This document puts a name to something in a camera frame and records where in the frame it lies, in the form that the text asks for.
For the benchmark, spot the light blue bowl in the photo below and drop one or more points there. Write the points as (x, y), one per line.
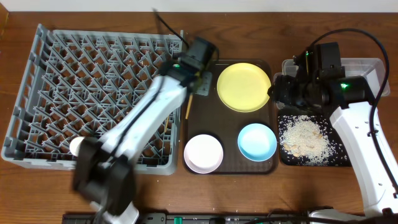
(257, 142)

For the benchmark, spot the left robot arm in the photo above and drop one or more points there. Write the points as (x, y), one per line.
(104, 172)

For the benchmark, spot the black waste tray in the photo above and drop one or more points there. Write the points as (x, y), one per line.
(311, 140)

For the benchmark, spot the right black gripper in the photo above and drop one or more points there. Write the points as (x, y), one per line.
(283, 85)

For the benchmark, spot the yellow plate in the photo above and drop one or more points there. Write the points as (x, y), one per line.
(243, 87)

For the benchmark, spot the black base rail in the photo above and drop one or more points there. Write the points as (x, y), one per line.
(161, 218)

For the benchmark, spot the dark brown serving tray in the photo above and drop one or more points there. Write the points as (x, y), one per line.
(208, 115)

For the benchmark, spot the wooden chopstick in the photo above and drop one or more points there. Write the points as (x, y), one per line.
(189, 105)
(166, 124)

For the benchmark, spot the grey dish rack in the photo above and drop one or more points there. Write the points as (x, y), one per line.
(79, 83)

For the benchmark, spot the rice food scraps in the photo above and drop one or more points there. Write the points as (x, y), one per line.
(306, 138)

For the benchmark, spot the clear plastic bin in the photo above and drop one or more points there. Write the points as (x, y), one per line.
(338, 82)

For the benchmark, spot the white paper cup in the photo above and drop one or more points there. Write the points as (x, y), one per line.
(75, 145)

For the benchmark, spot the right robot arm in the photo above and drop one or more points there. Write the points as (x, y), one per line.
(362, 136)

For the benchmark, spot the pink bowl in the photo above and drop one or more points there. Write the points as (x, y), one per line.
(203, 154)

